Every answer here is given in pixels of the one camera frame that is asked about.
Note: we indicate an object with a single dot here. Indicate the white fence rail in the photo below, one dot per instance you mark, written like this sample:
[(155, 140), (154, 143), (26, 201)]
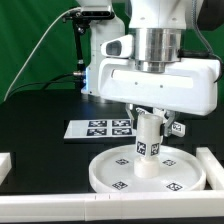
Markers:
[(213, 168), (5, 165), (89, 207)]

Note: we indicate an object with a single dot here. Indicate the white cross-shaped table base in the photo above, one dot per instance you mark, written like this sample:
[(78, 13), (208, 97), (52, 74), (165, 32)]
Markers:
[(176, 128)]

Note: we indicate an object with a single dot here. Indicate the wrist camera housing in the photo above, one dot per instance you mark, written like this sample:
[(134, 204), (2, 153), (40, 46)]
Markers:
[(122, 47)]

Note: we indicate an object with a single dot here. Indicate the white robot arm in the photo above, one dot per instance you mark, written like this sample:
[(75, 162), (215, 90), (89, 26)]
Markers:
[(147, 66)]

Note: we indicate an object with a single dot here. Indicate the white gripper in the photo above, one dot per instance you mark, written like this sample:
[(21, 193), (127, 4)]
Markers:
[(188, 86)]

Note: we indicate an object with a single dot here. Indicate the white front fence rail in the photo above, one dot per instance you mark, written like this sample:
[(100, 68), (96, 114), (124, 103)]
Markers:
[(89, 207)]

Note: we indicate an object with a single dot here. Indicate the white fiducial marker sheet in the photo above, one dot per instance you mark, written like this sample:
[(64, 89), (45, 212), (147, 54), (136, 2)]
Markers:
[(101, 128)]

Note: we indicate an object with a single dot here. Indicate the black camera on stand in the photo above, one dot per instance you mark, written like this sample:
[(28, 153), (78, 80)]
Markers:
[(81, 18)]

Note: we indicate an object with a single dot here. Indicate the white round table top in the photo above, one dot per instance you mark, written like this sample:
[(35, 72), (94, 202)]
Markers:
[(122, 169)]

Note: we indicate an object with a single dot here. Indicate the white left fence rail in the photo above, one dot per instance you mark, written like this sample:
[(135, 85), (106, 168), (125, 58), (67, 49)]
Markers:
[(5, 165)]

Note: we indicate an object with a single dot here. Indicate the white right fence rail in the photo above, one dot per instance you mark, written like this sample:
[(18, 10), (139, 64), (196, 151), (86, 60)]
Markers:
[(213, 168)]

